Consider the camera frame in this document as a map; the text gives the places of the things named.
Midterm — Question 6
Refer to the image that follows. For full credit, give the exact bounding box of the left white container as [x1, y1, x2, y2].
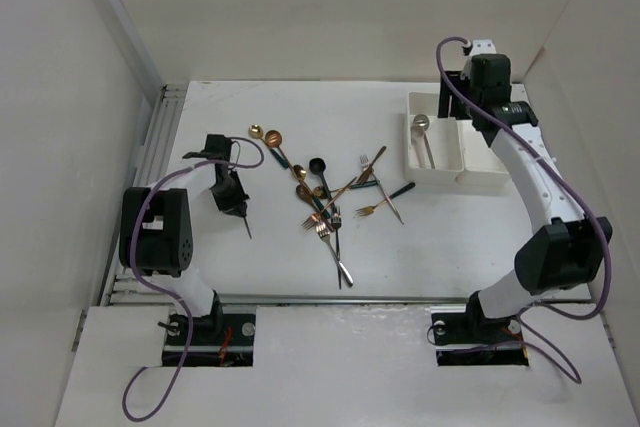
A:
[404, 92, 463, 186]

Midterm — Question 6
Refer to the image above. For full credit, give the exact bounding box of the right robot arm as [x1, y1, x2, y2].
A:
[439, 43, 612, 341]

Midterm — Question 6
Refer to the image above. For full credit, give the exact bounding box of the gold spoon slim handle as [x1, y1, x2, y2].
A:
[293, 165, 323, 209]

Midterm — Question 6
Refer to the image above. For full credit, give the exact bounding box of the small gold spoon green handle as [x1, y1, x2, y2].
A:
[312, 178, 379, 199]

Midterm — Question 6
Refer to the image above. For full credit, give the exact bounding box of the right white container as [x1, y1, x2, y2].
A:
[456, 120, 511, 189]

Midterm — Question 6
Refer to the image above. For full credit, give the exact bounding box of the rose gold fork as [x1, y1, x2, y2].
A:
[302, 178, 356, 229]

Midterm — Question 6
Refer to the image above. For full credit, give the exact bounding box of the black spoon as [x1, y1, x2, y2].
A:
[309, 157, 332, 200]

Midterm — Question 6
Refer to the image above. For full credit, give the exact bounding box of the dark copper spoon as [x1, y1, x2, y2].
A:
[296, 184, 322, 222]

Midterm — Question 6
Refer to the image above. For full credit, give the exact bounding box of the white container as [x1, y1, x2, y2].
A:
[456, 120, 511, 189]
[404, 92, 463, 186]

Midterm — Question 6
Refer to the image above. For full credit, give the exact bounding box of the black fork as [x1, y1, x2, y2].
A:
[331, 205, 342, 260]

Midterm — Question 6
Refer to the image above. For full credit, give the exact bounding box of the gold fork green handle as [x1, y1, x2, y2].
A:
[356, 182, 416, 224]

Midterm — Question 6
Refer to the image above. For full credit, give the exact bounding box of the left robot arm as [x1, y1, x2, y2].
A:
[119, 134, 249, 344]

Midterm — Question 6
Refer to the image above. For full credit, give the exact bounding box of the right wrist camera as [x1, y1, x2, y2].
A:
[462, 39, 497, 57]

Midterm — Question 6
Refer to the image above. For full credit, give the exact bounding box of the copper fork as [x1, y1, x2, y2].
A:
[352, 145, 387, 187]

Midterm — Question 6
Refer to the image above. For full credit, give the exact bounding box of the silver knife-like utensil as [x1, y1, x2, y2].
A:
[242, 213, 253, 239]

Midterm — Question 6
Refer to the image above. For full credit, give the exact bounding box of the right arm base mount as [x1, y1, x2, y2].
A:
[430, 311, 529, 367]

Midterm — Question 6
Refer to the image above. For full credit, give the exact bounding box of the silver fork long handle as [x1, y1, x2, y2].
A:
[315, 222, 354, 288]

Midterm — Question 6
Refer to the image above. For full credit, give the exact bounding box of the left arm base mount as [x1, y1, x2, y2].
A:
[158, 306, 256, 367]

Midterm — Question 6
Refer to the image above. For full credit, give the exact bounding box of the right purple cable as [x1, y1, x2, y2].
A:
[434, 36, 614, 385]

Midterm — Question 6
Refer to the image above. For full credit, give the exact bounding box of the copper spoon long handle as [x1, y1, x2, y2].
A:
[264, 129, 307, 183]

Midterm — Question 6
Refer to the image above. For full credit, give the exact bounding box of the silver spoon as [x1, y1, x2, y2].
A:
[410, 114, 435, 169]

